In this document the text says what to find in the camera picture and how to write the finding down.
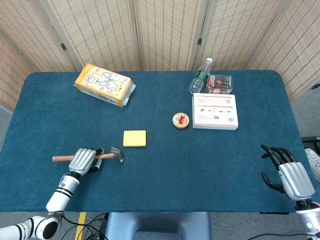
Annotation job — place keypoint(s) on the woven bamboo folding screen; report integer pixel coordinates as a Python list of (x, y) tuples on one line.
[(165, 32)]

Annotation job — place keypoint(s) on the white sneaker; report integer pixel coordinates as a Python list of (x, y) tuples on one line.
[(314, 162)]

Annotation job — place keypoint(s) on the black equipment at table edge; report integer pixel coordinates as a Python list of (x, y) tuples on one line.
[(311, 141)]

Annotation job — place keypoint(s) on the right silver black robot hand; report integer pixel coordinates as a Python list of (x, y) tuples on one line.
[(296, 180)]

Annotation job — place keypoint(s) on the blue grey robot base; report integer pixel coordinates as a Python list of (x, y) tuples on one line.
[(157, 226)]

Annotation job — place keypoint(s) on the round tin with red label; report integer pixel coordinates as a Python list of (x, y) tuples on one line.
[(180, 120)]

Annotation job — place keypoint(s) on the blue table cloth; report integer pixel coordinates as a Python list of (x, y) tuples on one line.
[(160, 175)]

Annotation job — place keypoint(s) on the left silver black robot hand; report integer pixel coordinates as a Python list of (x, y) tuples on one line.
[(82, 161)]

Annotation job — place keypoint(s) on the yellow rectangular sponge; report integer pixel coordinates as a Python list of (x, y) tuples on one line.
[(134, 138)]

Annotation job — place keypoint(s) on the white flat product box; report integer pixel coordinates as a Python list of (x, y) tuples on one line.
[(214, 111)]

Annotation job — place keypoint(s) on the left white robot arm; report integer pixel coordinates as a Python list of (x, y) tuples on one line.
[(61, 193)]

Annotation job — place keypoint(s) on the yellow cartoon tissue pack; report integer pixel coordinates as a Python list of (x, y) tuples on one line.
[(105, 84)]

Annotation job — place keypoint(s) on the clear plastic water bottle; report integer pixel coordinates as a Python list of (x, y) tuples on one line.
[(199, 78)]

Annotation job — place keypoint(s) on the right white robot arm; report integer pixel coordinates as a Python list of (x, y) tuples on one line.
[(308, 217)]

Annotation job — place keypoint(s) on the clear box with red items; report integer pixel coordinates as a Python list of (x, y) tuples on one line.
[(219, 84)]

